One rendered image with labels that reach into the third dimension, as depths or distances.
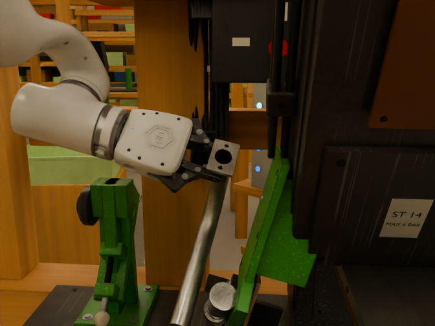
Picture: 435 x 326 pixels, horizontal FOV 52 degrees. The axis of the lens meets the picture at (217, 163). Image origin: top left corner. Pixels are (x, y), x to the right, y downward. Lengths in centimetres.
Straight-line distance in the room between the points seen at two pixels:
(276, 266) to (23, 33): 44
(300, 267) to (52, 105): 42
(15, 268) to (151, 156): 60
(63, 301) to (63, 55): 52
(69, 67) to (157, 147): 20
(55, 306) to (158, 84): 50
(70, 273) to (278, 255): 67
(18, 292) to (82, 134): 54
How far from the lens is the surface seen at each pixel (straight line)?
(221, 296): 62
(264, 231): 58
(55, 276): 117
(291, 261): 61
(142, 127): 68
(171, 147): 66
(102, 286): 85
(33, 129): 71
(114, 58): 769
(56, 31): 67
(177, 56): 92
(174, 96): 93
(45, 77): 1058
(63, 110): 69
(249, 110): 101
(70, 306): 100
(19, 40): 62
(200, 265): 73
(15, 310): 107
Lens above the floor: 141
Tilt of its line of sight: 14 degrees down
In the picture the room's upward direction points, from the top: straight up
